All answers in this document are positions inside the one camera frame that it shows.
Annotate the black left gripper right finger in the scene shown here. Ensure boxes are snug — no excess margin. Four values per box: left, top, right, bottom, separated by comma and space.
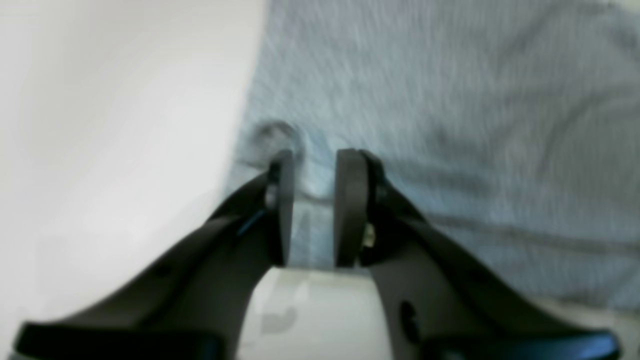
334, 149, 621, 360

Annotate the grey T-shirt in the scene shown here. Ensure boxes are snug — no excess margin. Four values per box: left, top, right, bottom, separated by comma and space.
225, 0, 640, 311

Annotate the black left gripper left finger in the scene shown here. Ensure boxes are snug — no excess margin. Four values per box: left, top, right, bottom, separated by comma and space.
14, 150, 295, 360

